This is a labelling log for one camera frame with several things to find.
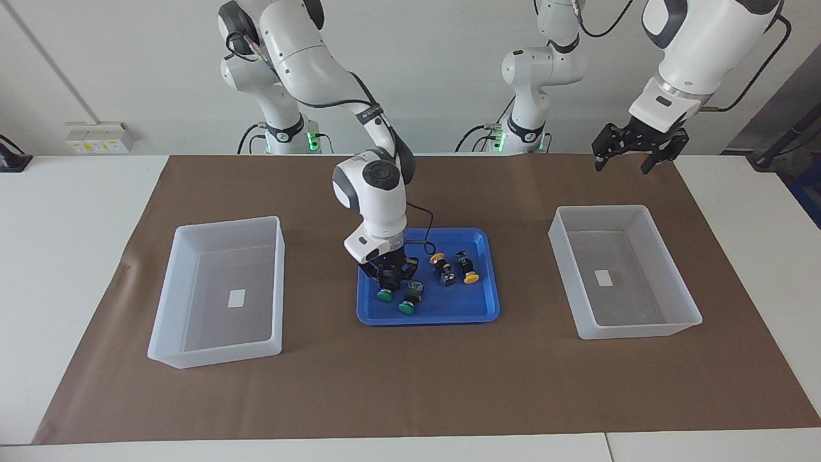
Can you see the brown table mat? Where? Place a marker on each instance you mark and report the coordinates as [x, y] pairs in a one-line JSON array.
[[410, 385]]

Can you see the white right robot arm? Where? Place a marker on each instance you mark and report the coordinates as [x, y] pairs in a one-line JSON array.
[[378, 192]]

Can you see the yellow push button switch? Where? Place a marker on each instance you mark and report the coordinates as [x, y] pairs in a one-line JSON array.
[[468, 268], [444, 271]]

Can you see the blue plastic tray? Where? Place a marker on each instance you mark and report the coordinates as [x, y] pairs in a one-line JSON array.
[[449, 305]]

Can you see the white box sticker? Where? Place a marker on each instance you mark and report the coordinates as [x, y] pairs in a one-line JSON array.
[[603, 277], [237, 297]]

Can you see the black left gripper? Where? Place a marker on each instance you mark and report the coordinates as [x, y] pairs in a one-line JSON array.
[[641, 141]]

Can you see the translucent white plastic box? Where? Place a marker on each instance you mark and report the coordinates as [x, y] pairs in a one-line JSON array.
[[218, 308], [628, 289]]

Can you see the white wall conduit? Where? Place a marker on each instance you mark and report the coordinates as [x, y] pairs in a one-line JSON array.
[[54, 64]]

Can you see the white wall socket box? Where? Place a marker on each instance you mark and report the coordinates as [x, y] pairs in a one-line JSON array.
[[96, 138]]

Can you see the green push button switch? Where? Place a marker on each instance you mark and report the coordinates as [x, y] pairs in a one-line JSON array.
[[410, 300], [386, 290]]

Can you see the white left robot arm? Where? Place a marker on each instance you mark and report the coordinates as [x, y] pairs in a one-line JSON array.
[[705, 38]]

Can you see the blue crate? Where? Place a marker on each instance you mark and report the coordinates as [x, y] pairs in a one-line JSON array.
[[809, 192]]

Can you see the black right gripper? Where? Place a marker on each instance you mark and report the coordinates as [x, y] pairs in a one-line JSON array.
[[391, 260]]

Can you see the black stand pole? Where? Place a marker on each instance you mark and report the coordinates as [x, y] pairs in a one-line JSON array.
[[786, 138]]

